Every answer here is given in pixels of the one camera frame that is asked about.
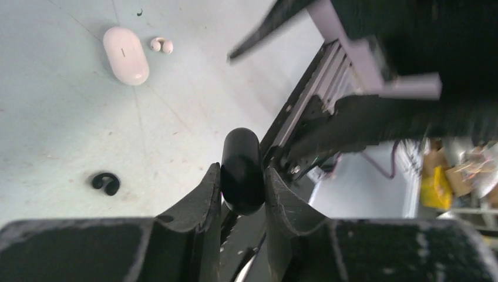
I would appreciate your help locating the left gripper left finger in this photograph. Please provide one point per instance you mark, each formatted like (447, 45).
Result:
(181, 244)

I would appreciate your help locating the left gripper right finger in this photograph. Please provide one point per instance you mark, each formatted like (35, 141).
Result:
(305, 245)

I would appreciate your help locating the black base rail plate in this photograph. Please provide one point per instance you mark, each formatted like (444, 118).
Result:
(243, 237)

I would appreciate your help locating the black earbud charging case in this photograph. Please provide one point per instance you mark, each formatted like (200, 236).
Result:
(242, 172)

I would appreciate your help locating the black clip earbud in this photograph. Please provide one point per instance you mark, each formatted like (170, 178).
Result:
(107, 181)

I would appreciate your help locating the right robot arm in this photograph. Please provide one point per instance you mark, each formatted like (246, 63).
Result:
(428, 69)

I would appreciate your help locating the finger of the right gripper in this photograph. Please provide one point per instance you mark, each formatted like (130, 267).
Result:
(281, 12)

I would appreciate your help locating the white earbud charging case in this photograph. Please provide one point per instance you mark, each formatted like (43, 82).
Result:
(126, 56)

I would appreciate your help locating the cluttered items beside table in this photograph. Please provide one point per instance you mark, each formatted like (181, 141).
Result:
(459, 181)

